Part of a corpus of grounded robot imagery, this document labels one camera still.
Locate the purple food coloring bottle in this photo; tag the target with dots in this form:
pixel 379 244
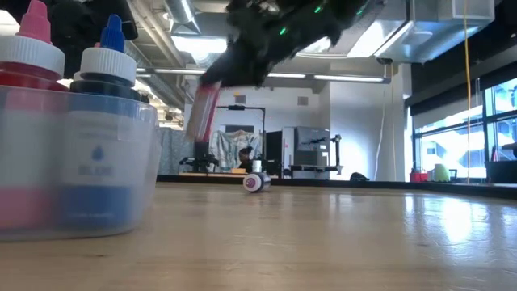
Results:
pixel 254 182

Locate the clear plastic container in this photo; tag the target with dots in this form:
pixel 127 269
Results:
pixel 133 161

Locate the grey wall vent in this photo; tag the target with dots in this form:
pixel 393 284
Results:
pixel 240 99
pixel 303 101

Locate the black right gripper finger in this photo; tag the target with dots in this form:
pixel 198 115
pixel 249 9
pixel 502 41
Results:
pixel 254 52
pixel 232 74

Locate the grey cabinet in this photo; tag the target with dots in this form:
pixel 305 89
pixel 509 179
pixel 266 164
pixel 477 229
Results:
pixel 311 157

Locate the black gantry frame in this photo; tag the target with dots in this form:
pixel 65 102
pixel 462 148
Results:
pixel 242 107

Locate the white cup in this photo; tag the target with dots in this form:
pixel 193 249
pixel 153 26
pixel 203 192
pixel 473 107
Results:
pixel 257 166

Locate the black background robot arm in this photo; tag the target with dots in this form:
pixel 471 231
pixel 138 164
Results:
pixel 201 157

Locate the green object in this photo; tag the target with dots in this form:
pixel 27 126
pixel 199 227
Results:
pixel 441 174

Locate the black aluminium table frame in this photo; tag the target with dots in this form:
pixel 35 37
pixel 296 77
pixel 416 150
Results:
pixel 444 188

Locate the black box by window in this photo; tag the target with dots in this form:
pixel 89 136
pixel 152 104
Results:
pixel 501 171

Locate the black rounded object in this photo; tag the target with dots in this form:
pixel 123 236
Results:
pixel 358 177

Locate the blue food coloring bottle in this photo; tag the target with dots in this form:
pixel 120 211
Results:
pixel 108 64

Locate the long LED light bar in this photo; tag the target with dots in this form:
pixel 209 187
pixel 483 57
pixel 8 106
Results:
pixel 347 78

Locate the grey curtain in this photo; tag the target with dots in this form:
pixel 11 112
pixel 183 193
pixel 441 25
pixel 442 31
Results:
pixel 175 153

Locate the grey tarp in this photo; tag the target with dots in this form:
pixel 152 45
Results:
pixel 232 147

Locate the person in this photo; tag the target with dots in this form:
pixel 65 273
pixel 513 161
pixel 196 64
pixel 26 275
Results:
pixel 244 157

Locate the red box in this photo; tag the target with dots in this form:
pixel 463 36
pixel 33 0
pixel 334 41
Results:
pixel 418 177

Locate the rectangular metal duct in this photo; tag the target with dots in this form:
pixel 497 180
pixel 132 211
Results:
pixel 428 44

